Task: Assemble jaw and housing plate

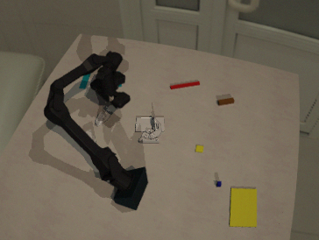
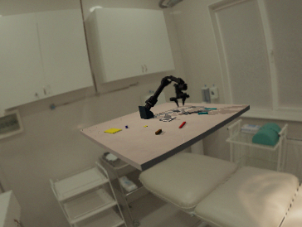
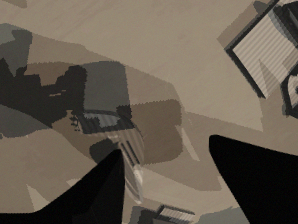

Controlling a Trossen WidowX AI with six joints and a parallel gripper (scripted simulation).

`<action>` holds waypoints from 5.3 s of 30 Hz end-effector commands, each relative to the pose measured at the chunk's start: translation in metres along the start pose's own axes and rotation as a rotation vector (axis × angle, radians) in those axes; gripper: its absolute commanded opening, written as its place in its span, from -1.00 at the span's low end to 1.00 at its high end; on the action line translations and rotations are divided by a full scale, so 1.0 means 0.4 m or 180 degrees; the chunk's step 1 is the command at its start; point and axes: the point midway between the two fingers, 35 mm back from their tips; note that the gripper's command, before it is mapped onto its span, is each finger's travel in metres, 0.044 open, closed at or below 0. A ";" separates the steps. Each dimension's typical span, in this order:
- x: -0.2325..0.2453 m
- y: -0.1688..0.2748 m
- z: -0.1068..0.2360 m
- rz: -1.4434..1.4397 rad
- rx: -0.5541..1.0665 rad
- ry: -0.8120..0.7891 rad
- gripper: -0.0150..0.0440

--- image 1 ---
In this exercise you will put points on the small yellow block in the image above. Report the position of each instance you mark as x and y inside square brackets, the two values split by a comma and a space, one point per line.
[199, 148]

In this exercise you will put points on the red rod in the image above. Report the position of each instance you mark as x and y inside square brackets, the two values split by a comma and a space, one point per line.
[185, 85]

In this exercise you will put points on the brown rectangular bar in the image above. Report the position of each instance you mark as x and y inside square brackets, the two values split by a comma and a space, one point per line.
[226, 101]

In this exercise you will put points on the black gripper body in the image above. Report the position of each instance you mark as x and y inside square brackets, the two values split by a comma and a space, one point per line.
[120, 98]

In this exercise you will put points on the yellow flat rectangular plate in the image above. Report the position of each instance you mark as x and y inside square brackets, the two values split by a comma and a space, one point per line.
[243, 207]

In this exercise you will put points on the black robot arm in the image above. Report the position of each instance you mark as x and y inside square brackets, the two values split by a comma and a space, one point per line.
[104, 159]

